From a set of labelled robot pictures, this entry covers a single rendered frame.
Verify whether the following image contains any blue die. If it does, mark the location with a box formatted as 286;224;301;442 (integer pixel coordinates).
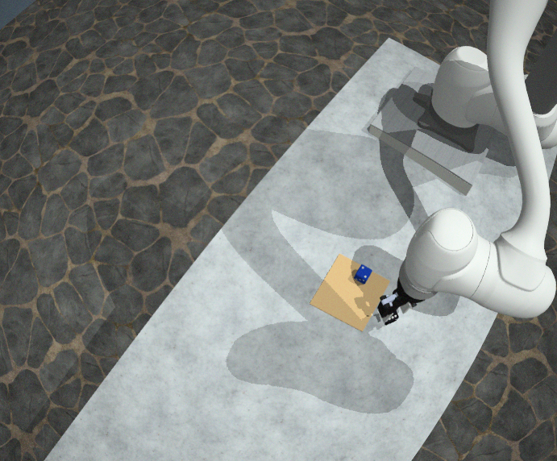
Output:
354;264;372;284

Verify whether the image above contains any tan mat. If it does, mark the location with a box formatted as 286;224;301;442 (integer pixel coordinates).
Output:
310;254;390;332

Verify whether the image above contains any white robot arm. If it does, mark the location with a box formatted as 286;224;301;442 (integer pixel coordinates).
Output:
399;0;557;318

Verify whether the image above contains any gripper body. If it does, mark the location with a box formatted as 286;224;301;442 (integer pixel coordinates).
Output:
393;277;424;303

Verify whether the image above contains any black die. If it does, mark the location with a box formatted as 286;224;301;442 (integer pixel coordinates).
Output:
385;311;398;325

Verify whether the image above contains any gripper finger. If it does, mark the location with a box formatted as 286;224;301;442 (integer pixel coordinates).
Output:
400;302;417;314
377;293;408;323

